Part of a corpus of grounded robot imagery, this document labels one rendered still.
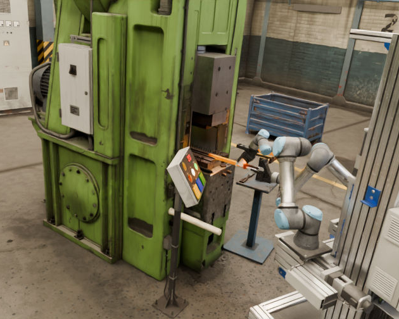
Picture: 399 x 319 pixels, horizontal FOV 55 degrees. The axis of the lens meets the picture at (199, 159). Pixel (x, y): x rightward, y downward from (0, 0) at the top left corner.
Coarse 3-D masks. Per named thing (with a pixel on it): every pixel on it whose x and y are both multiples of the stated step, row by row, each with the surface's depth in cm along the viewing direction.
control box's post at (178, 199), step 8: (176, 200) 253; (176, 208) 255; (176, 216) 257; (176, 224) 259; (176, 232) 261; (176, 240) 263; (176, 248) 266; (176, 256) 269; (176, 264) 272; (176, 272) 276
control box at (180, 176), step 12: (180, 156) 240; (192, 156) 255; (168, 168) 228; (180, 168) 227; (192, 168) 245; (180, 180) 229; (192, 180) 237; (180, 192) 232; (192, 192) 231; (192, 204) 234
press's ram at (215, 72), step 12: (204, 60) 263; (216, 60) 260; (228, 60) 273; (204, 72) 265; (216, 72) 265; (228, 72) 278; (204, 84) 268; (216, 84) 269; (228, 84) 283; (204, 96) 270; (216, 96) 274; (228, 96) 288; (204, 108) 273; (216, 108) 278; (228, 108) 293
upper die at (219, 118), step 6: (198, 114) 283; (204, 114) 280; (216, 114) 280; (222, 114) 288; (192, 120) 288; (198, 120) 285; (204, 120) 282; (210, 120) 279; (216, 120) 283; (222, 120) 291; (210, 126) 280
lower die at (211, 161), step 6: (192, 150) 309; (198, 150) 310; (204, 150) 314; (204, 156) 301; (210, 156) 299; (198, 162) 295; (204, 162) 292; (210, 162) 293; (216, 162) 301; (210, 168) 296
